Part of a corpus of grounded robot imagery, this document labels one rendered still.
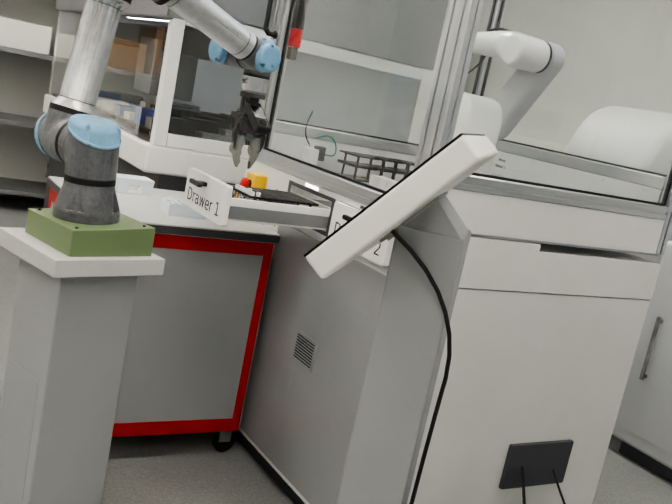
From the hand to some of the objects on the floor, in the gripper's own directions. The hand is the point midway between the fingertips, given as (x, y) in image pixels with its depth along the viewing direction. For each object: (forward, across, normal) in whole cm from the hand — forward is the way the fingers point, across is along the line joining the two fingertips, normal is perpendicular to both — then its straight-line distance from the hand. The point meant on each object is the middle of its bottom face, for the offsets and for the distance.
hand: (244, 163), depth 231 cm
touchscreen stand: (+98, +9, +93) cm, 135 cm away
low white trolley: (+97, +9, -40) cm, 106 cm away
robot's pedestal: (+97, +48, +22) cm, 111 cm away
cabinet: (+98, -70, +6) cm, 120 cm away
